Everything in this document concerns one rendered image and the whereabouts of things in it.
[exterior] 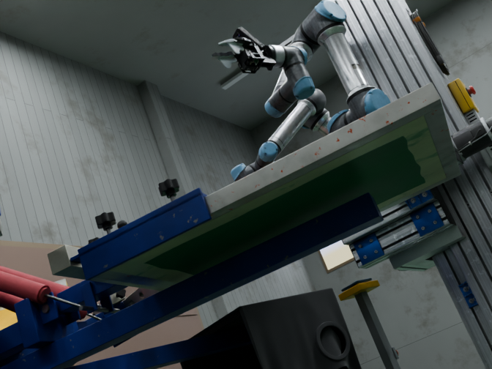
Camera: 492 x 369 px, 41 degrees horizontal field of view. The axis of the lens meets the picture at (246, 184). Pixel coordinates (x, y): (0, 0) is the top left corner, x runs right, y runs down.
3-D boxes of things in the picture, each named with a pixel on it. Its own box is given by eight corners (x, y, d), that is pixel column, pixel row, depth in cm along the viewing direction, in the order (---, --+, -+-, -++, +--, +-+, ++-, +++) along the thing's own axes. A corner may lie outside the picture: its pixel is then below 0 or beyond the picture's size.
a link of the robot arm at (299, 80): (302, 106, 230) (291, 80, 233) (321, 88, 222) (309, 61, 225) (285, 106, 225) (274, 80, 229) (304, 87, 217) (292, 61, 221)
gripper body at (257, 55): (251, 56, 209) (280, 58, 217) (240, 38, 213) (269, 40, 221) (240, 73, 214) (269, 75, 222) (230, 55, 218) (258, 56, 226)
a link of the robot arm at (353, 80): (373, 138, 242) (318, 22, 261) (401, 115, 231) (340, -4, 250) (351, 138, 235) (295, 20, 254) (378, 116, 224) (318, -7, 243)
